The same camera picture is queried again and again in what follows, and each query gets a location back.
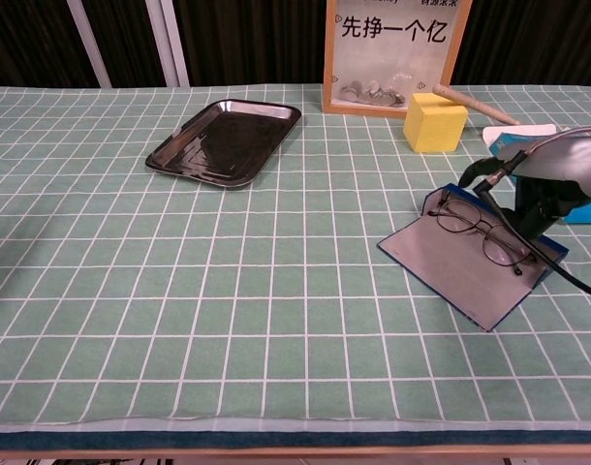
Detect thin-framed eyeglasses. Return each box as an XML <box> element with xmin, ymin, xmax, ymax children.
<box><xmin>428</xmin><ymin>188</ymin><xmax>539</xmax><ymax>277</ymax></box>

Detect silver coin pile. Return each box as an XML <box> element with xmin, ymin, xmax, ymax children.
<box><xmin>340</xmin><ymin>78</ymin><xmax>406</xmax><ymax>109</ymax></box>

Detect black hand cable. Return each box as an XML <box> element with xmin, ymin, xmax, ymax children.
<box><xmin>472</xmin><ymin>128</ymin><xmax>591</xmax><ymax>301</ymax></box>

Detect green checked tablecloth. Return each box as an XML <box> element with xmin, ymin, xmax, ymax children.
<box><xmin>0</xmin><ymin>84</ymin><xmax>591</xmax><ymax>435</ymax></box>

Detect wooden framed money box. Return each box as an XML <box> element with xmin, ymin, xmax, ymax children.
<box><xmin>322</xmin><ymin>0</ymin><xmax>474</xmax><ymax>120</ymax></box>

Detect dark blue table underlay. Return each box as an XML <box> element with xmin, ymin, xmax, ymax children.
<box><xmin>0</xmin><ymin>429</ymin><xmax>591</xmax><ymax>450</ymax></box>

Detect blue white cardboard box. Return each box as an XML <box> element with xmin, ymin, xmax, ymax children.
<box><xmin>482</xmin><ymin>123</ymin><xmax>591</xmax><ymax>225</ymax></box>

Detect white aluminium post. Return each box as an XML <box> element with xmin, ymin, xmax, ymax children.
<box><xmin>66</xmin><ymin>0</ymin><xmax>113</xmax><ymax>88</ymax></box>
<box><xmin>146</xmin><ymin>0</ymin><xmax>190</xmax><ymax>88</ymax></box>

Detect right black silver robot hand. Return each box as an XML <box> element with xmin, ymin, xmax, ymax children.
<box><xmin>457</xmin><ymin>126</ymin><xmax>591</xmax><ymax>238</ymax></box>

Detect blue printed glasses case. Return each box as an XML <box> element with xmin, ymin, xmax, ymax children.
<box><xmin>376</xmin><ymin>182</ymin><xmax>571</xmax><ymax>333</ymax></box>

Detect light wooden stick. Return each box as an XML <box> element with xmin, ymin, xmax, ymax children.
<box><xmin>431</xmin><ymin>82</ymin><xmax>519</xmax><ymax>127</ymax></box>

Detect yellow cube block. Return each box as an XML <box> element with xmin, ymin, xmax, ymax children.
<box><xmin>403</xmin><ymin>92</ymin><xmax>470</xmax><ymax>154</ymax></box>

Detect dark metal tray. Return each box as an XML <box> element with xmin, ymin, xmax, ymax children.
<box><xmin>144</xmin><ymin>99</ymin><xmax>302</xmax><ymax>190</ymax></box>

